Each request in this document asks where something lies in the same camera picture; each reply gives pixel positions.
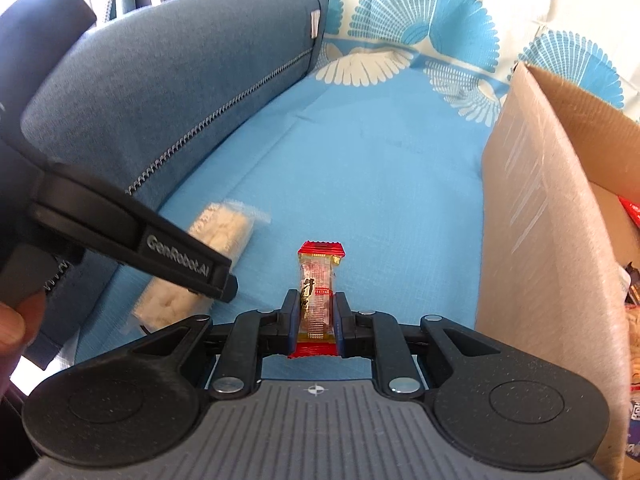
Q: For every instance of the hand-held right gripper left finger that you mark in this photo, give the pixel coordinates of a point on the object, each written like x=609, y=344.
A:
x=289, y=325

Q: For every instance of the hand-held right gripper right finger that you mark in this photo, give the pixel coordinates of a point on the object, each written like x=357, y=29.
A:
x=341, y=325

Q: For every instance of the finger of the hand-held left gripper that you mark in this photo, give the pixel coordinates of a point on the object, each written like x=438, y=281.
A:
x=229, y=287

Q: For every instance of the small red-ended candy packet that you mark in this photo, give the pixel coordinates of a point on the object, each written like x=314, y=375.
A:
x=317, y=280

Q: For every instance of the pale rice cracker packet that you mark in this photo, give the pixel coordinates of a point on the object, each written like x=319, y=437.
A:
x=222, y=227

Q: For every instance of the brown cardboard box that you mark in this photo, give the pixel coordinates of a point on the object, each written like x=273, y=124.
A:
x=540, y=210

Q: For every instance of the clear peanut brittle packet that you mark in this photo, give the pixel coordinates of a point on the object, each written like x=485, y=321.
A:
x=635, y=340

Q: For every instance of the person's left hand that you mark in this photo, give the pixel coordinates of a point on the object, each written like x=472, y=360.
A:
x=15, y=330

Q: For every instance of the dark blue cloth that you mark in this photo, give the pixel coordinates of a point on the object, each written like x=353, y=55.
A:
x=35, y=50

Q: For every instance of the small colourful snack packet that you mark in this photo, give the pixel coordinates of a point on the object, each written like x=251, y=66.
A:
x=634, y=420

